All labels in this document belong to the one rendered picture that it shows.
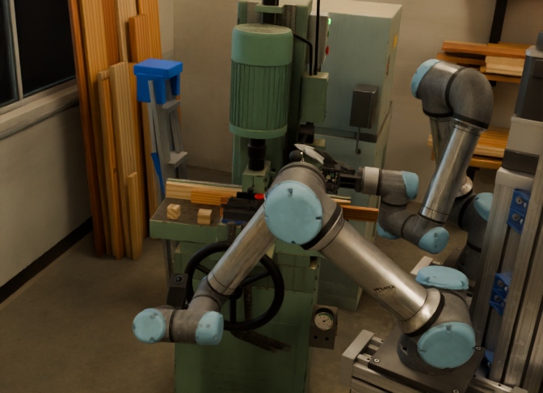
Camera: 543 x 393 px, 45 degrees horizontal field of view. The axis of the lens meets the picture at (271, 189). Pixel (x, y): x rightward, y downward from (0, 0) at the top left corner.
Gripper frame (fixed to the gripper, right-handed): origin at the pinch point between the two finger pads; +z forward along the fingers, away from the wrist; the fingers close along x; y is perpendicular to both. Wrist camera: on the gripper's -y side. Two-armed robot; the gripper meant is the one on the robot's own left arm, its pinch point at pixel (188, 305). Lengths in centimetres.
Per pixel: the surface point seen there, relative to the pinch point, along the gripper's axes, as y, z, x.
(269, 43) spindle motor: -73, -3, 19
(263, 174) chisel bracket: -39.3, 20.7, 15.6
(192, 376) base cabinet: 27.3, 40.9, -8.0
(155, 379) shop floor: 39, 86, -35
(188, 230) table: -20.7, 15.6, -5.7
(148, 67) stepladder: -88, 77, -44
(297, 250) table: -16.6, 18.2, 27.5
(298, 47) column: -80, 23, 24
